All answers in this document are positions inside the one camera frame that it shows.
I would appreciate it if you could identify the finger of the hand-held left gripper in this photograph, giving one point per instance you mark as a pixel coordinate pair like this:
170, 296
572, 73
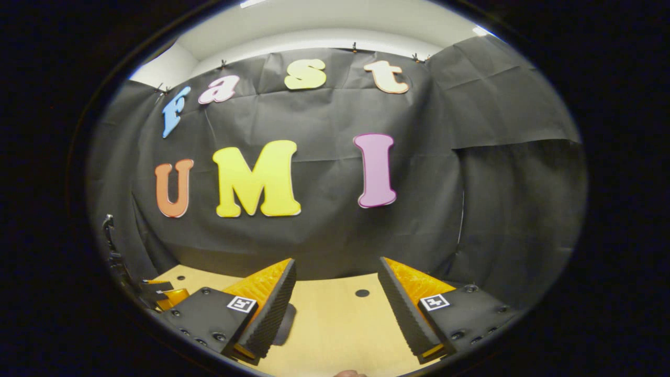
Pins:
175, 298
156, 287

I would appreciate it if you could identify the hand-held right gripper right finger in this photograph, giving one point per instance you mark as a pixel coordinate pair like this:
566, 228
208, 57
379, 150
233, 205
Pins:
403, 314

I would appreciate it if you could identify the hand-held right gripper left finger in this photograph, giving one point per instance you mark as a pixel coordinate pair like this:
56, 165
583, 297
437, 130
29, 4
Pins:
275, 314

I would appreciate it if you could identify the white ceiling light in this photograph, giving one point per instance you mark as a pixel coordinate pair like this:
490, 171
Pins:
481, 30

